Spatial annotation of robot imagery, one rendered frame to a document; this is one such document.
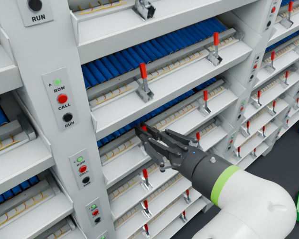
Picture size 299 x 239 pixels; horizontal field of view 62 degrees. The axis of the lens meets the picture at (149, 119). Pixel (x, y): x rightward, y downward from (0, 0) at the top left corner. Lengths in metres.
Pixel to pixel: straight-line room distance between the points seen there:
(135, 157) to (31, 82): 0.41
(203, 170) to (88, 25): 0.35
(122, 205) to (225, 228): 0.49
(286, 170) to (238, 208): 1.62
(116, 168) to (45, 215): 0.21
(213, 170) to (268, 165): 1.54
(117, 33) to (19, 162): 0.30
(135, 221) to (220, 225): 0.64
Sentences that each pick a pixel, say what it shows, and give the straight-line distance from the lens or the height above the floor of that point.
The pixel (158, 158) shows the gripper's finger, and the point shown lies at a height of 1.01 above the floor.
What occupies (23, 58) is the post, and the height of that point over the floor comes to 1.30.
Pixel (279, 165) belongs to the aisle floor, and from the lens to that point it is 2.10.
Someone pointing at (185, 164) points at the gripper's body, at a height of 1.03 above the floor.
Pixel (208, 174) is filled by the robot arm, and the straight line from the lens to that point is 0.53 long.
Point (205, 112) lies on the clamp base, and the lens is 0.88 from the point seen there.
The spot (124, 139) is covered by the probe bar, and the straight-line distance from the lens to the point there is 0.73.
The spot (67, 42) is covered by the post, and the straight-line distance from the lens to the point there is 0.42.
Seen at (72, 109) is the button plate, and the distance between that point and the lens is 0.48.
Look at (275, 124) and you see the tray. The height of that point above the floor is 0.32.
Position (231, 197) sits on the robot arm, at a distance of 0.51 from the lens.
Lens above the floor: 1.47
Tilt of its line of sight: 42 degrees down
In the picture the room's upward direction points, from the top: straight up
